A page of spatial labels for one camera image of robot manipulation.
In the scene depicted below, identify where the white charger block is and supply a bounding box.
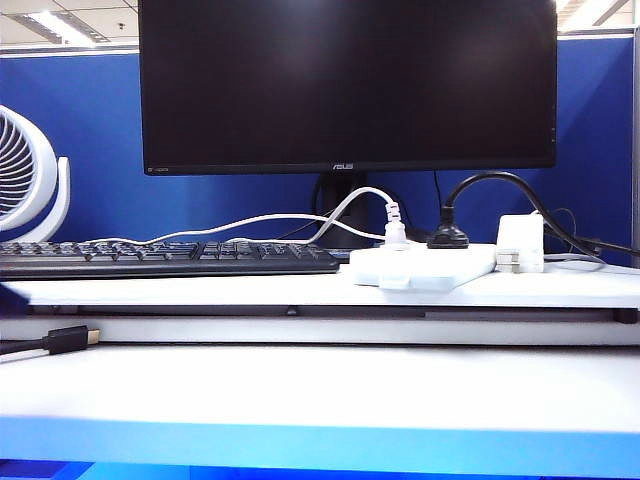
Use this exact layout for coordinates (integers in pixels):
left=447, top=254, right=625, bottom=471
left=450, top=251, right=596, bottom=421
left=494, top=214, right=546, bottom=275

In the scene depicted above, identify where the white power strip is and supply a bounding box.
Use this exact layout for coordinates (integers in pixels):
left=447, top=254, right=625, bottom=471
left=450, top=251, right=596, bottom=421
left=347, top=242, right=497, bottom=292

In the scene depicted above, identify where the black ASUS monitor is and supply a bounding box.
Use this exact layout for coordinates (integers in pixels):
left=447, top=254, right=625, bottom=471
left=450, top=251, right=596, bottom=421
left=137, top=0, right=559, bottom=177

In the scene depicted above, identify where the black keyboard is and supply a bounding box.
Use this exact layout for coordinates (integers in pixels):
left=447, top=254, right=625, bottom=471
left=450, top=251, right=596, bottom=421
left=0, top=240, right=347, bottom=279

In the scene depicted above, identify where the blue office partition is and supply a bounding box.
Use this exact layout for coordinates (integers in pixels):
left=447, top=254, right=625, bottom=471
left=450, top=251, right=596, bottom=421
left=0, top=27, right=640, bottom=267

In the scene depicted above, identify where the white desk fan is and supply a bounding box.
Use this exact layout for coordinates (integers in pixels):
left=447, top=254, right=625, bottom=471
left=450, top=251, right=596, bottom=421
left=0, top=103, right=72, bottom=245

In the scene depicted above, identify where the ceiling light panel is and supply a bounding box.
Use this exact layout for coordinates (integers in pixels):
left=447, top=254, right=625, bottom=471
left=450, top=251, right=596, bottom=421
left=10, top=8, right=109, bottom=44

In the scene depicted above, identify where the thin white charger cable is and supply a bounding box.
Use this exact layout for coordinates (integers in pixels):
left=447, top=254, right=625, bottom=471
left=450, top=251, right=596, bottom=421
left=64, top=209, right=546, bottom=252

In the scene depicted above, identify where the grey plug with cable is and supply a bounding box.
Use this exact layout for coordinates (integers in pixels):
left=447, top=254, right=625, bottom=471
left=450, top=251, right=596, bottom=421
left=224, top=185, right=413, bottom=250

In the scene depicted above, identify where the black plug with cable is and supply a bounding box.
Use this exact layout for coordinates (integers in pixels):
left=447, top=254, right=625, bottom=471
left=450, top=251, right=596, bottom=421
left=425, top=170, right=640, bottom=259

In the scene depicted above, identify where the white power strip cord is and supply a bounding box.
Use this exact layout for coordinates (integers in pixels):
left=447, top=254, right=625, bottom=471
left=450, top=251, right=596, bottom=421
left=543, top=252, right=640, bottom=272

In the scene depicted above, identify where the black HDMI cable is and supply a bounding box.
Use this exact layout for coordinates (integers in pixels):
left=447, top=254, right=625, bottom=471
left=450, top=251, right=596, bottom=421
left=0, top=324, right=104, bottom=357

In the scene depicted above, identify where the white flat cable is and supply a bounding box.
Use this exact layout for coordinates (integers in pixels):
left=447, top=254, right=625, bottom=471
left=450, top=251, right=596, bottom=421
left=0, top=348, right=52, bottom=365

